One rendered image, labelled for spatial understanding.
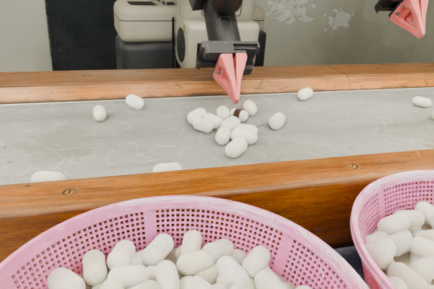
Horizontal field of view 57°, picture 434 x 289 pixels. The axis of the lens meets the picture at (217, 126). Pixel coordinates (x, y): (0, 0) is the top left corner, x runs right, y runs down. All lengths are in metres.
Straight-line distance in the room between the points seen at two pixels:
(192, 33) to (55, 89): 0.53
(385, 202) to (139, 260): 0.26
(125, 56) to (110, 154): 0.95
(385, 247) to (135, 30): 1.18
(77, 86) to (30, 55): 1.91
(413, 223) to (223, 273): 0.21
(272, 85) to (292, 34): 2.19
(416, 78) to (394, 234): 0.58
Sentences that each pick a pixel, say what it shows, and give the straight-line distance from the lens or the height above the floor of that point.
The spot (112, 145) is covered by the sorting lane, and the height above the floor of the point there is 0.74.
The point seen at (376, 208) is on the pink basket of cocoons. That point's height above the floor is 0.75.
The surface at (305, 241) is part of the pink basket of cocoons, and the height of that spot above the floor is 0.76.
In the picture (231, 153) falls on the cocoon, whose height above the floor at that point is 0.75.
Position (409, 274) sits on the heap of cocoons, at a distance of 0.38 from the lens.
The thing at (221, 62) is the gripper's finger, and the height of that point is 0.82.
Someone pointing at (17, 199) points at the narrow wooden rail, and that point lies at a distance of 0.41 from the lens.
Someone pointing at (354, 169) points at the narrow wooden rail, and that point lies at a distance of 0.47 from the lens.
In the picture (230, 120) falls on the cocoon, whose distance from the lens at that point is 0.57.
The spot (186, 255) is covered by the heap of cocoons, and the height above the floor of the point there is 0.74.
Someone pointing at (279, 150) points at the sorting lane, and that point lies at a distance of 0.55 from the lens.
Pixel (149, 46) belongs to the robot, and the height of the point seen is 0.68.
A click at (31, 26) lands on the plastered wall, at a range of 2.60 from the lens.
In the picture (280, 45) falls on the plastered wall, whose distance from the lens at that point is 2.94.
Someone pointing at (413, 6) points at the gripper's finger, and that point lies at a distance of 0.89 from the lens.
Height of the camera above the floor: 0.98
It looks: 23 degrees down
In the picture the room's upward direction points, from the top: 3 degrees clockwise
